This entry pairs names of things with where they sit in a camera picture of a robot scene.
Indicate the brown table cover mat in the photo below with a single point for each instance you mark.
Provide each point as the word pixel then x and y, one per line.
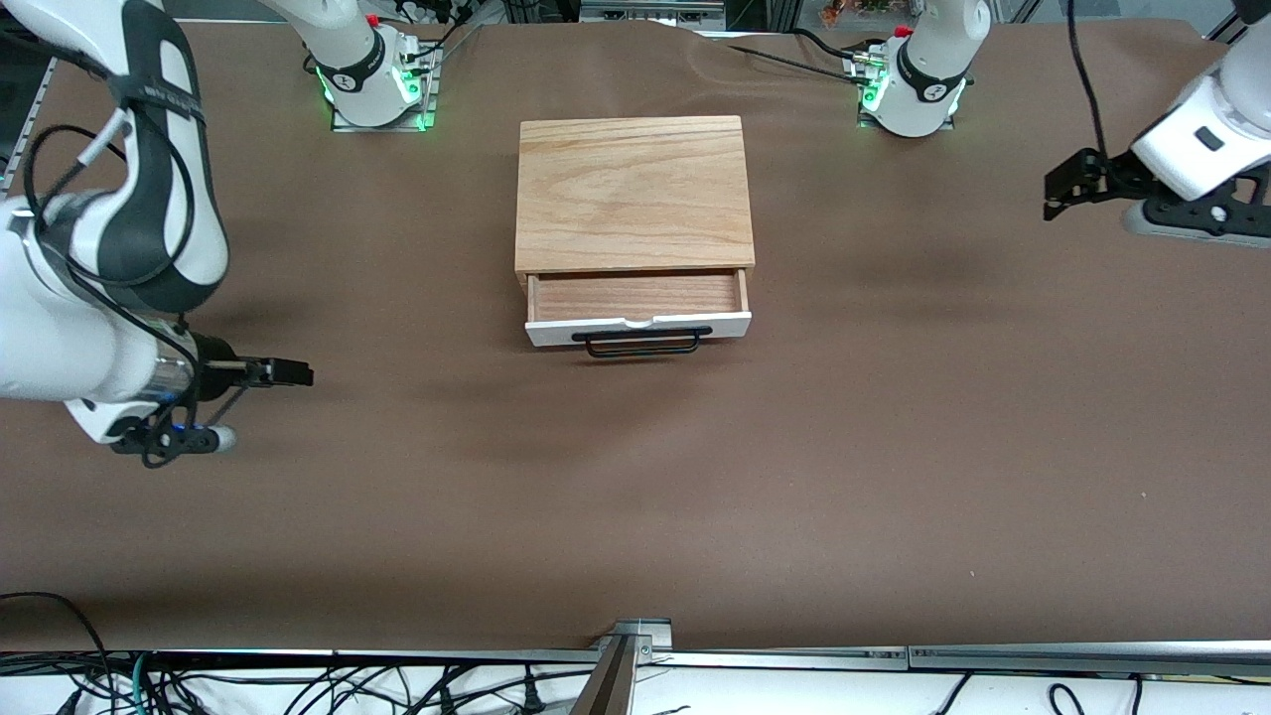
pixel 894 447

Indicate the aluminium camera post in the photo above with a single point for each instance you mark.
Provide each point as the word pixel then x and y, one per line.
pixel 616 685

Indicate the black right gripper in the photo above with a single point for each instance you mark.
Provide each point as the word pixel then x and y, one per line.
pixel 212 363

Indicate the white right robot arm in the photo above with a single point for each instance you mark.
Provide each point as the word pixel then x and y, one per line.
pixel 60 338

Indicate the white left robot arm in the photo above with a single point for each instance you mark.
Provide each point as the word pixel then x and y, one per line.
pixel 1201 129

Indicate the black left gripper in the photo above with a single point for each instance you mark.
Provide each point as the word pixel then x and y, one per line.
pixel 1120 173

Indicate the aluminium table edge rail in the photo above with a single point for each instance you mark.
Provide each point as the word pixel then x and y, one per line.
pixel 993 658

